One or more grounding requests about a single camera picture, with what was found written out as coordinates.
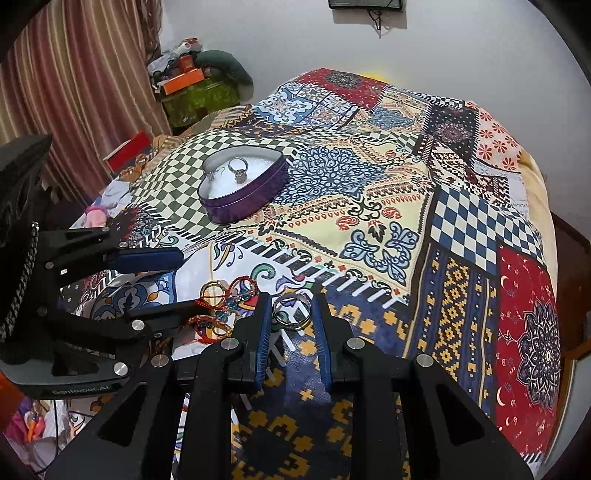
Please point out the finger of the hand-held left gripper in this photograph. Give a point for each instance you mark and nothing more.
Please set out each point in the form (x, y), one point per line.
(175, 313)
(147, 259)

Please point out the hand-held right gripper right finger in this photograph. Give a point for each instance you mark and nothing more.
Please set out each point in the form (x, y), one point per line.
(322, 341)

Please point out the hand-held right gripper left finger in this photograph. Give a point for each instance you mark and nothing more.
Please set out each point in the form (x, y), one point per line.
(262, 341)

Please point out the wide silver bangle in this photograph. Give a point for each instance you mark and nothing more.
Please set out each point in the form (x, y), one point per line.
(304, 318)

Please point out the purple heart-shaped tin box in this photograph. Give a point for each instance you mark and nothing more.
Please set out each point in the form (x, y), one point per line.
(249, 194)

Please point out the pink plush toy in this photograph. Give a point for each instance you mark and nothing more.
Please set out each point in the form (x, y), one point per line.
(96, 216)

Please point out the red box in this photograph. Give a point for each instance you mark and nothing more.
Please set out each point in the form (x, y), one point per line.
(127, 152)

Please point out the striped pink curtain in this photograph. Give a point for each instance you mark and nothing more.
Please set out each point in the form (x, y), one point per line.
(78, 83)

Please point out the patchwork printed blanket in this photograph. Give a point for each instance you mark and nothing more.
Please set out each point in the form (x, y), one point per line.
(378, 221)

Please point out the green cloth covered cabinet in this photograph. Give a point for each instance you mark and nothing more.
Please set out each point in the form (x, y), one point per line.
(198, 104)

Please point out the flat orange box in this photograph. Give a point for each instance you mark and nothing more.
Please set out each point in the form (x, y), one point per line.
(182, 82)

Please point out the small orange box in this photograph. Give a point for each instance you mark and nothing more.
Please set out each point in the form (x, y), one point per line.
(185, 63)

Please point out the dark green pillow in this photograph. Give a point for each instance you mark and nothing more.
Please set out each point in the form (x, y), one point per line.
(231, 64)

